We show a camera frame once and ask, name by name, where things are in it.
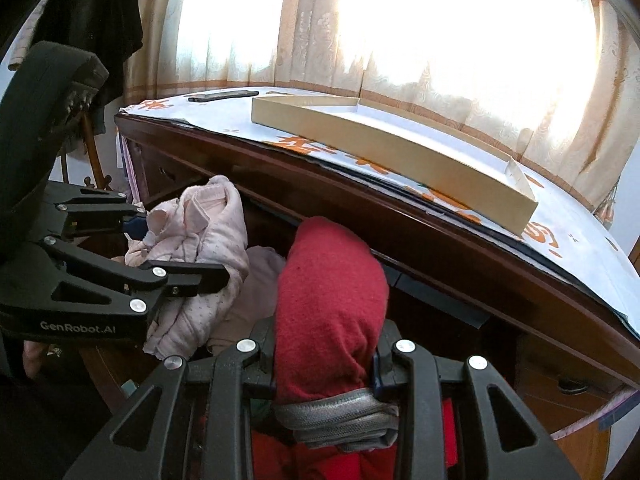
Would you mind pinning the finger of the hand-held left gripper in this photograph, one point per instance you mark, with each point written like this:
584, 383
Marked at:
200, 280
136, 222

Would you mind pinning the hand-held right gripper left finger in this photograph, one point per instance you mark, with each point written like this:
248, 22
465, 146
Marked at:
262, 360

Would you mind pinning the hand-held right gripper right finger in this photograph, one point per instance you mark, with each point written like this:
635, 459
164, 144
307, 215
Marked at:
382, 372

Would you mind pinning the pink dotted underwear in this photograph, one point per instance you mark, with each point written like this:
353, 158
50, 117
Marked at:
215, 230

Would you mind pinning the taupe underwear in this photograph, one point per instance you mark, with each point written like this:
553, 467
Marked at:
260, 280

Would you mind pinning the dark red underwear grey waistband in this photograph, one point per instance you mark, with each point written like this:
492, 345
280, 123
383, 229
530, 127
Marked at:
330, 300

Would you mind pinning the bright red underwear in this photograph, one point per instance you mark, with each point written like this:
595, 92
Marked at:
350, 460

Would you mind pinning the wooden drawer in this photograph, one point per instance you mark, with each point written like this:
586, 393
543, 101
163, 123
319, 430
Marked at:
100, 370

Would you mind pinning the shallow cardboard tray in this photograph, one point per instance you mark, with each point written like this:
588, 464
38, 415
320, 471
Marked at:
400, 155

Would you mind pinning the person's left hand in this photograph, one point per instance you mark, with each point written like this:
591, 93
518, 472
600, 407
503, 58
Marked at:
35, 360

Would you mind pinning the wooden coat rack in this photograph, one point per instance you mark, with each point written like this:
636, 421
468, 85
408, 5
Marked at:
95, 155

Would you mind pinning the dark wooden desk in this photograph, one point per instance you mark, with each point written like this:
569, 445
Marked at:
450, 260

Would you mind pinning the black hanging garment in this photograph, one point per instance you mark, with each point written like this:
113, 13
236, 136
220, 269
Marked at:
100, 10

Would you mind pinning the white tablecloth orange fruit print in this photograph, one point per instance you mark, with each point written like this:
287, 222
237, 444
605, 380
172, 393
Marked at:
225, 120

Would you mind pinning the black remote control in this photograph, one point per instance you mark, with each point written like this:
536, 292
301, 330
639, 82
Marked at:
225, 95

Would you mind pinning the cream patterned curtain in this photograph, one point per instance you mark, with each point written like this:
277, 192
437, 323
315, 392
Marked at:
310, 35

